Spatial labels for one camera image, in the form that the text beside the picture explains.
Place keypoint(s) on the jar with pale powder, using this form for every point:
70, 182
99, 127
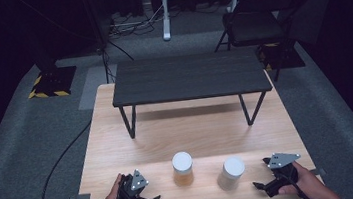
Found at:
231, 173

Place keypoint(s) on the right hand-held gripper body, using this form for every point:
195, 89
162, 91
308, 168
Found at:
282, 161

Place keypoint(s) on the jar with orange powder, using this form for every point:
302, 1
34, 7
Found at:
183, 171

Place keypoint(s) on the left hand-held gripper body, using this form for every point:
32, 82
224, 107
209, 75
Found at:
130, 192

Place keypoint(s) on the black stand pole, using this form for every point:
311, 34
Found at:
98, 18

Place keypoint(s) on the person's right hand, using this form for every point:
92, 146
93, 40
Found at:
312, 188

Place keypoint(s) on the black folding chair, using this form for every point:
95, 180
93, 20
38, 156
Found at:
256, 25

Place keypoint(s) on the dark shelf with metal legs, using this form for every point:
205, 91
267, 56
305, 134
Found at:
188, 76

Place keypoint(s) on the grey floor plate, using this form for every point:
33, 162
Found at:
94, 88

